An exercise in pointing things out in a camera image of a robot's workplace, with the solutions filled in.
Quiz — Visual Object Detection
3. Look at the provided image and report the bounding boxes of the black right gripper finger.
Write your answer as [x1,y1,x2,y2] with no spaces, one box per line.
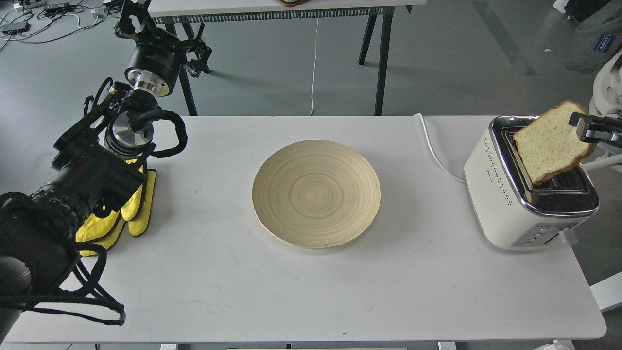
[569,112,622,146]

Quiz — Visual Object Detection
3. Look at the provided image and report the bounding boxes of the background table with black legs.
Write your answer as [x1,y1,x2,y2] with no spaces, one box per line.
[148,0,427,116]

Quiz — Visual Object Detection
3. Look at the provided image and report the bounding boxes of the cables and power strips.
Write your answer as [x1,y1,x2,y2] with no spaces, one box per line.
[0,0,122,49]

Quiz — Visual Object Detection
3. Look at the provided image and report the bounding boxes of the cream two-slot toaster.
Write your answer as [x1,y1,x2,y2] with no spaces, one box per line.
[464,116,600,252]

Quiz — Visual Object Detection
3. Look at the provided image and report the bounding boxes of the round bamboo plate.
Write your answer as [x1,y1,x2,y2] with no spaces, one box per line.
[251,140,381,249]

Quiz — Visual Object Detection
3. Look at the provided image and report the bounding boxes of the white toaster power cord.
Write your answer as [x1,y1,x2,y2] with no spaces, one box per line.
[414,113,467,184]

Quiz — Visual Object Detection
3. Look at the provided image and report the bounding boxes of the white chair base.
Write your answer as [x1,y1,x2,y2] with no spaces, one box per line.
[589,51,622,173]

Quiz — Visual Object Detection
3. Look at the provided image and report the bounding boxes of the thin white hanging cable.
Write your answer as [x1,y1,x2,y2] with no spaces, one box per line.
[310,17,320,116]

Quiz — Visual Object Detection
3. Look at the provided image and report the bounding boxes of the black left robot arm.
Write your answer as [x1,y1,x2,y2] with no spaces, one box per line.
[0,0,212,337]

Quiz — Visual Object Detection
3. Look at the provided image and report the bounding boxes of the slice of bread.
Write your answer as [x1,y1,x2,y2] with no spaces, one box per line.
[513,101,596,188]

